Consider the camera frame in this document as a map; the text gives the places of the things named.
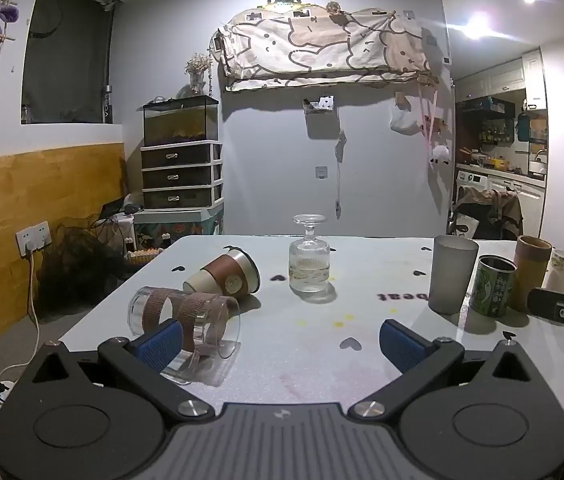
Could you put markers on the white washing machine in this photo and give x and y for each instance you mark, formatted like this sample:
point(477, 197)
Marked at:
point(471, 184)

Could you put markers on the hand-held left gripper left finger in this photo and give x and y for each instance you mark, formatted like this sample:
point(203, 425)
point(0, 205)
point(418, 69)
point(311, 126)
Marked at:
point(159, 349)

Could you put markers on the egg carton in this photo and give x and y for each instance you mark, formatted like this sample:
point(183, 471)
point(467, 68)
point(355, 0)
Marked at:
point(143, 256)

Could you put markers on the glass fish tank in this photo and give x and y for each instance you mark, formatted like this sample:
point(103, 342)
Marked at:
point(179, 122)

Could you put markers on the ceiling light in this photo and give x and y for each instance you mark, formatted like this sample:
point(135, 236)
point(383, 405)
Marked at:
point(479, 25)

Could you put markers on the plastic drawer unit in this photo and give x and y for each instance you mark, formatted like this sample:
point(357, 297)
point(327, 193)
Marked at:
point(179, 175)

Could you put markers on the white kitchen wall cabinets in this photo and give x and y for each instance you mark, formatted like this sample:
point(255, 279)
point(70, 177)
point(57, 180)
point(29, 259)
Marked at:
point(531, 72)

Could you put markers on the teal painted cabinet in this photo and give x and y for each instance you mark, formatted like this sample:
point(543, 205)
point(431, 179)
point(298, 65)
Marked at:
point(177, 222)

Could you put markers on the tall brown cup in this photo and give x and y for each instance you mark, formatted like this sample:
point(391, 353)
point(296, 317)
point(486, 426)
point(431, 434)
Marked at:
point(531, 265)

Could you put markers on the green printed can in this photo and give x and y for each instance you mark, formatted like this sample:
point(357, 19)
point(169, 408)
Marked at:
point(491, 290)

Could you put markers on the frosted grey tumbler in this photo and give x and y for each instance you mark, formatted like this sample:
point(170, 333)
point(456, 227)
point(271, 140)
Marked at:
point(451, 275)

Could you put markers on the clear glass cup brown bands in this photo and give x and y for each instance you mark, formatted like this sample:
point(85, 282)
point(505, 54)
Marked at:
point(202, 310)

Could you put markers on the crown wall decoration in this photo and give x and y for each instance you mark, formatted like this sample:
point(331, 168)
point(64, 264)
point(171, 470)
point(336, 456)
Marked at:
point(283, 1)

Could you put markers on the black mesh net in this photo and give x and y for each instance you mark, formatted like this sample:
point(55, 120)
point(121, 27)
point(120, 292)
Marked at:
point(77, 270)

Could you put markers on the bear print cloth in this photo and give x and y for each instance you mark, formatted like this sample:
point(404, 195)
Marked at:
point(312, 45)

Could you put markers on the small wall holder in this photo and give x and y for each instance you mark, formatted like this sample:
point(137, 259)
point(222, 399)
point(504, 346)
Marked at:
point(319, 106)

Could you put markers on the dark window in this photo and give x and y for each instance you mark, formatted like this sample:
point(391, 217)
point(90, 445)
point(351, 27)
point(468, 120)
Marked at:
point(67, 60)

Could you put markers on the vase of dried flowers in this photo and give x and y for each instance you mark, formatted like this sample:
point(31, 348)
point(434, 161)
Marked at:
point(197, 72)

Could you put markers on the clear stemmed glass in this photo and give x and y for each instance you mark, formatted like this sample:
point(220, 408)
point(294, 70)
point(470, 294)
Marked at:
point(309, 262)

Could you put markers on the chair draped with clothes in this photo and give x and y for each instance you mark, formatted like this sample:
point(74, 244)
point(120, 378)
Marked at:
point(491, 212)

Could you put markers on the white plastic bag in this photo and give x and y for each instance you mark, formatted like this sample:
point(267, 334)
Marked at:
point(405, 120)

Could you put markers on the white patterned paper cup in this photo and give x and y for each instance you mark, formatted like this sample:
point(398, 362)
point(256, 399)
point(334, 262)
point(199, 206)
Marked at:
point(561, 267)

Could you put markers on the paper cup with brown sleeve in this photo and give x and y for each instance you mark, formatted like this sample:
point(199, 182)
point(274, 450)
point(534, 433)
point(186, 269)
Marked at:
point(222, 272)

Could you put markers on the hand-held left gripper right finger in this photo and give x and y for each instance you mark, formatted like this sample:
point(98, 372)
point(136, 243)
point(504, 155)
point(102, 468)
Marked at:
point(402, 350)

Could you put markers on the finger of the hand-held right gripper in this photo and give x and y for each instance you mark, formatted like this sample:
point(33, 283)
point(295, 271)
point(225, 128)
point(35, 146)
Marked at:
point(549, 302)

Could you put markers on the white wall socket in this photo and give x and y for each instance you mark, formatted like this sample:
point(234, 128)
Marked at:
point(33, 237)

